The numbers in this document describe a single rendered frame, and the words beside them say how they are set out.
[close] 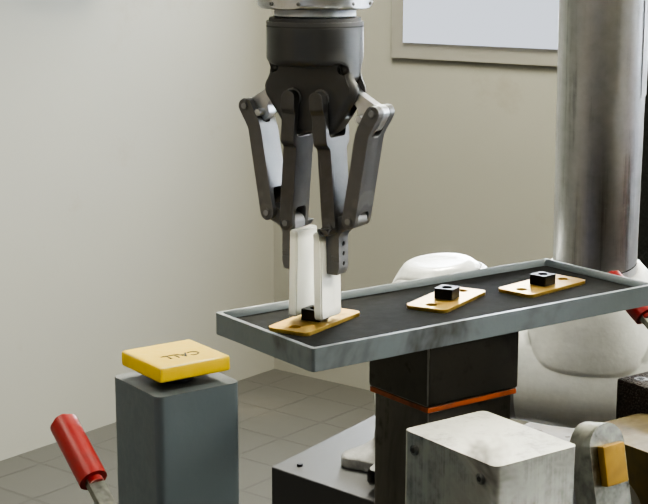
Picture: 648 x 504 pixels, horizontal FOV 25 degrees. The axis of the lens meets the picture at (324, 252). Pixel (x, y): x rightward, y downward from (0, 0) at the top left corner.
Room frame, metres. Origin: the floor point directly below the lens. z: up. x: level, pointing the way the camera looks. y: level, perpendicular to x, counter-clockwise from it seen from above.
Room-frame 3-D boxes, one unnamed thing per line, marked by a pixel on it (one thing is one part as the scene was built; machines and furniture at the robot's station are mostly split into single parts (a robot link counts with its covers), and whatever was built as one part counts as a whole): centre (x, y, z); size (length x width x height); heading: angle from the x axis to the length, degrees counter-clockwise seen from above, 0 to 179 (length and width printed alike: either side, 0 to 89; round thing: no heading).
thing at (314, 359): (1.19, -0.10, 1.16); 0.37 x 0.14 x 0.02; 125
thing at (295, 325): (1.13, 0.01, 1.17); 0.08 x 0.04 x 0.01; 148
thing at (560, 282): (1.26, -0.19, 1.17); 0.08 x 0.04 x 0.01; 135
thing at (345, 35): (1.13, 0.01, 1.36); 0.08 x 0.07 x 0.09; 58
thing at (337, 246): (1.12, -0.02, 1.23); 0.03 x 0.01 x 0.05; 58
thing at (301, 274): (1.14, 0.02, 1.20); 0.03 x 0.01 x 0.07; 148
